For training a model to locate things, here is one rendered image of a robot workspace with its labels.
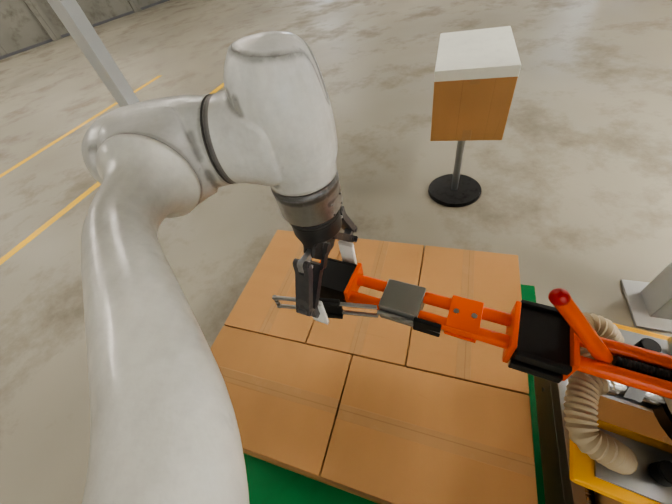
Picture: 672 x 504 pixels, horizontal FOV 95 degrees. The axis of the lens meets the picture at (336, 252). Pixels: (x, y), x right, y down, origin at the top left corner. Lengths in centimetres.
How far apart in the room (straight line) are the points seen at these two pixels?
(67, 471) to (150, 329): 222
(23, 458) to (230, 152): 242
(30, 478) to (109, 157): 227
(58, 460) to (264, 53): 234
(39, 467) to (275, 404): 156
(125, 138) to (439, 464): 110
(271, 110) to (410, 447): 104
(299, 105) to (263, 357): 113
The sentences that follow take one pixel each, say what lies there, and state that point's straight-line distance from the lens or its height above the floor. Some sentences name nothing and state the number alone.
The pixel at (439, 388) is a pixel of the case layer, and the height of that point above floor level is 54.
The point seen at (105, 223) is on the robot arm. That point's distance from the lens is 30.
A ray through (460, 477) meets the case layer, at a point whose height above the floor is 54.
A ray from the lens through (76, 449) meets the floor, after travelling 241.
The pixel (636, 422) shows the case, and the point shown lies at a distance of 105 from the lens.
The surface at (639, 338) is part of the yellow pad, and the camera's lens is 78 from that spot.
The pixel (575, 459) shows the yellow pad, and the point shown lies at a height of 109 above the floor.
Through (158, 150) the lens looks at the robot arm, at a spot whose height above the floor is 156.
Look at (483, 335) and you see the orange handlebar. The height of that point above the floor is 121.
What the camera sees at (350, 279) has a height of 122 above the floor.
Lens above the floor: 169
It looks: 48 degrees down
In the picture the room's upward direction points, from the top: 14 degrees counter-clockwise
